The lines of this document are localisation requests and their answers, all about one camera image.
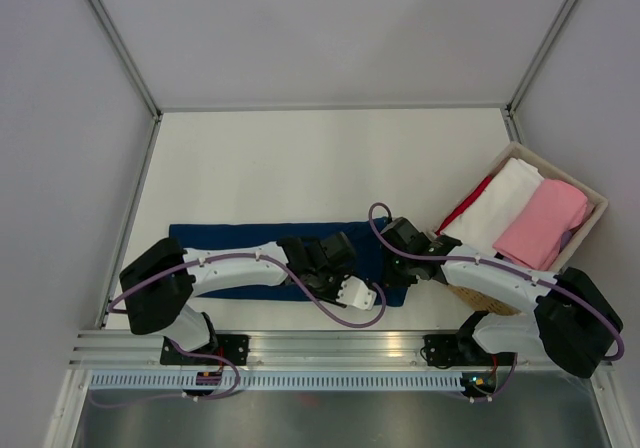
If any blue t shirt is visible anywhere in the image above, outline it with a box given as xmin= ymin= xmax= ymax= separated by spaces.
xmin=168 ymin=221 xmax=409 ymax=308

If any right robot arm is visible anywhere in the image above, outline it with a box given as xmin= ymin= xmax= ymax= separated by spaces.
xmin=379 ymin=217 xmax=624 ymax=378

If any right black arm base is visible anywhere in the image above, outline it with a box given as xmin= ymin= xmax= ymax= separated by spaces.
xmin=420 ymin=333 xmax=515 ymax=369

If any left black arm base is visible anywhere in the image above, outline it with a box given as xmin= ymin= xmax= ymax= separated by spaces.
xmin=160 ymin=334 xmax=250 ymax=366

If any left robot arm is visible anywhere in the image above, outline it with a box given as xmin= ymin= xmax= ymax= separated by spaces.
xmin=120 ymin=232 xmax=375 ymax=364

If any red rolled t shirt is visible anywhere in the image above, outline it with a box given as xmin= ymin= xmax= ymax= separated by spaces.
xmin=435 ymin=175 xmax=493 ymax=235

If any white rolled t shirt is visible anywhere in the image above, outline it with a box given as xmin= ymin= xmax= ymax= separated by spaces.
xmin=441 ymin=158 xmax=544 ymax=257

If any pink rolled t shirt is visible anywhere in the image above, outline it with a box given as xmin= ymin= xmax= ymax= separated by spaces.
xmin=493 ymin=179 xmax=588 ymax=271

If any wicker basket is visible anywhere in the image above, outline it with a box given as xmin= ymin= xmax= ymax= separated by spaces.
xmin=430 ymin=141 xmax=609 ymax=317

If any purple rolled t shirt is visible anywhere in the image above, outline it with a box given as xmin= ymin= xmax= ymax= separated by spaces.
xmin=560 ymin=231 xmax=573 ymax=250

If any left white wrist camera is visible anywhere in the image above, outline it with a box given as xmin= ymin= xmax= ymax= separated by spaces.
xmin=336 ymin=276 xmax=377 ymax=311

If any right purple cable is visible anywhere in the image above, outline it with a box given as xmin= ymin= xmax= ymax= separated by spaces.
xmin=368 ymin=201 xmax=626 ymax=405

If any purple cable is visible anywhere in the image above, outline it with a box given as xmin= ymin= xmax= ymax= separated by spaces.
xmin=368 ymin=201 xmax=626 ymax=405
xmin=89 ymin=253 xmax=387 ymax=409

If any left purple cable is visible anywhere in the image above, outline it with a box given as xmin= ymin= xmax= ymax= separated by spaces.
xmin=89 ymin=253 xmax=387 ymax=409

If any aluminium frame rail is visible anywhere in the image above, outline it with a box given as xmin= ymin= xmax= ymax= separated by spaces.
xmin=68 ymin=329 xmax=614 ymax=369

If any white slotted cable duct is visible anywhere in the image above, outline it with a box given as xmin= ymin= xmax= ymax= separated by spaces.
xmin=89 ymin=370 xmax=464 ymax=392

